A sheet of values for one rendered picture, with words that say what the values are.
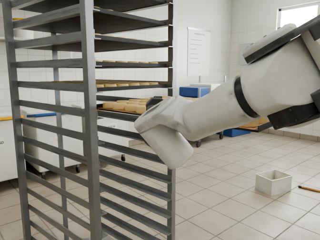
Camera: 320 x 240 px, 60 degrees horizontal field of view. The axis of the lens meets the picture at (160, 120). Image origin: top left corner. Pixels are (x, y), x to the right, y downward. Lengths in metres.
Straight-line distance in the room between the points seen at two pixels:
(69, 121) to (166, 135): 2.79
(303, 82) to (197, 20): 5.20
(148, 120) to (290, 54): 0.25
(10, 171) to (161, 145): 2.75
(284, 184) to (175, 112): 2.69
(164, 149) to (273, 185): 2.50
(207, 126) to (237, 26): 5.86
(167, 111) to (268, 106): 0.17
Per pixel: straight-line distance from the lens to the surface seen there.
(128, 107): 0.90
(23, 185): 1.60
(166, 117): 0.47
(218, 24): 6.05
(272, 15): 5.92
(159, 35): 4.86
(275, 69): 0.39
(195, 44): 5.44
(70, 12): 1.10
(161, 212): 1.47
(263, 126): 0.66
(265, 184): 3.02
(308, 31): 0.39
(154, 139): 0.53
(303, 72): 0.40
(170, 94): 1.28
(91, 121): 0.97
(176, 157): 0.54
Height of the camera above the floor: 1.20
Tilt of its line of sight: 10 degrees down
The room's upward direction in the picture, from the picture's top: straight up
